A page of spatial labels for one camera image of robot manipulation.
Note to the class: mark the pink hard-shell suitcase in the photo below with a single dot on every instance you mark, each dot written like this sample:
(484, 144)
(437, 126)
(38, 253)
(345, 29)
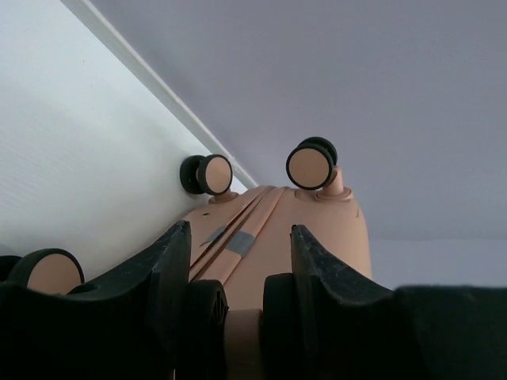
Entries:
(238, 312)

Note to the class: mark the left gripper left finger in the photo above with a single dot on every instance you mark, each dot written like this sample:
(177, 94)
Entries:
(120, 325)

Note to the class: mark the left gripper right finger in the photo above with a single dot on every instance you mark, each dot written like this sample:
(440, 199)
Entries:
(353, 328)

